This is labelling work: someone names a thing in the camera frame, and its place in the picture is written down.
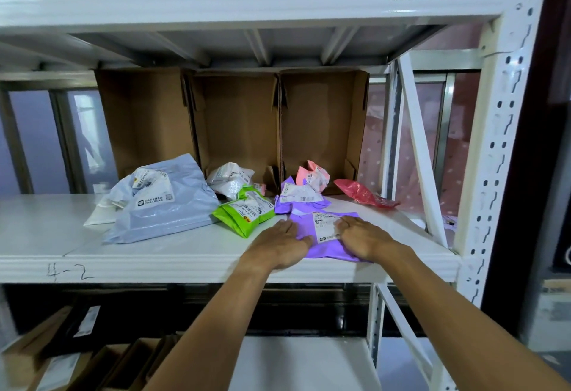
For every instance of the person's left hand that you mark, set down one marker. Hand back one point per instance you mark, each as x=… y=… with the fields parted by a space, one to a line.
x=276 y=245

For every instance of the person's right hand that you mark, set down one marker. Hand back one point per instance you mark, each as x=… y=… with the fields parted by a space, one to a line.
x=366 y=239

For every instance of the purple mailer bag front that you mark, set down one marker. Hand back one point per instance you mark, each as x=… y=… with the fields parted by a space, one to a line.
x=283 y=205

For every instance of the purple mailer bag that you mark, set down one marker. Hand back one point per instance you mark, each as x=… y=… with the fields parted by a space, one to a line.
x=325 y=250
x=283 y=205

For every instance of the red mailer bag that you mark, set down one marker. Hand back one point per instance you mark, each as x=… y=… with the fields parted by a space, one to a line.
x=357 y=192

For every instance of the green mailer bag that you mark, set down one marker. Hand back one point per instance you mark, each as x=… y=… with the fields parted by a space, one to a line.
x=232 y=221

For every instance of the small pink packet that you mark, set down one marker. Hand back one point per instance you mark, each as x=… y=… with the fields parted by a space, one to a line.
x=260 y=189

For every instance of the large grey-blue mailer bag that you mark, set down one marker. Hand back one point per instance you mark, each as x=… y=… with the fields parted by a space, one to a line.
x=178 y=212

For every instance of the person's right forearm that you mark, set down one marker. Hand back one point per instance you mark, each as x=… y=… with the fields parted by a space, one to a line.
x=459 y=324

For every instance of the person's left forearm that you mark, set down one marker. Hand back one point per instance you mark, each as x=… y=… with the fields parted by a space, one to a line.
x=214 y=332

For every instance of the white metal shelf rack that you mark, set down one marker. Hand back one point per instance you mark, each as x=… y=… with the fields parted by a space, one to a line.
x=134 y=252

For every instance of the open brown cardboard box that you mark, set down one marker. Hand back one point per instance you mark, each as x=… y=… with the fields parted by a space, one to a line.
x=142 y=123
x=236 y=127
x=321 y=127

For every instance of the black package with white label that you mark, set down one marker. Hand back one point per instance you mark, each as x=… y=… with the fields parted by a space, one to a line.
x=87 y=321

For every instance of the cardboard carton with white label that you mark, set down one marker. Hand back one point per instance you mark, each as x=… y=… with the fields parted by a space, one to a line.
x=58 y=373

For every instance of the metal window frame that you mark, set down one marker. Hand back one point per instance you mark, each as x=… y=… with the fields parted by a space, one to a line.
x=62 y=145

